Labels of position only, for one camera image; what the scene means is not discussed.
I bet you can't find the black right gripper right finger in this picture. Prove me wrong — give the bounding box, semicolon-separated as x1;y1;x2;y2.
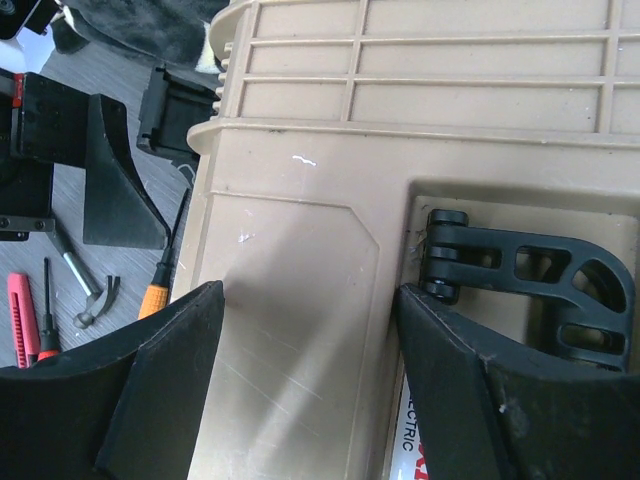
396;284;639;479

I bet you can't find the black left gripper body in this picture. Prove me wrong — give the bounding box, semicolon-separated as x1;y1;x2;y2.
1;70;89;242

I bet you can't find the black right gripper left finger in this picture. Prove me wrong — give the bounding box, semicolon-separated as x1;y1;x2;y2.
1;281;224;479

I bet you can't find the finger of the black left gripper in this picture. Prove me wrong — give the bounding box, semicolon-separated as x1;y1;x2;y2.
83;94;167;250

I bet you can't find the tan plastic tool case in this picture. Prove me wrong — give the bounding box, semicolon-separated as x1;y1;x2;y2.
173;1;639;479

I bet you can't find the small steel claw hammer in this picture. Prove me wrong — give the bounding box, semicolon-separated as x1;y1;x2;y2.
47;220;120;329

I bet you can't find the red black screwdriver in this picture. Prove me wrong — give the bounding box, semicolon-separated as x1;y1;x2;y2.
38;258;61;361

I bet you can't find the red utility knife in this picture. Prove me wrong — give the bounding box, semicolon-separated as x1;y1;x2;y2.
7;272;40;368

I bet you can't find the black floral plush blanket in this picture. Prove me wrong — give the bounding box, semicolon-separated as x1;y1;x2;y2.
58;0;230;74

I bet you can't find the orange handle screwdriver left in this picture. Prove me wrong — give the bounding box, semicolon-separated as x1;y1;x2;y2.
138;189;189;320

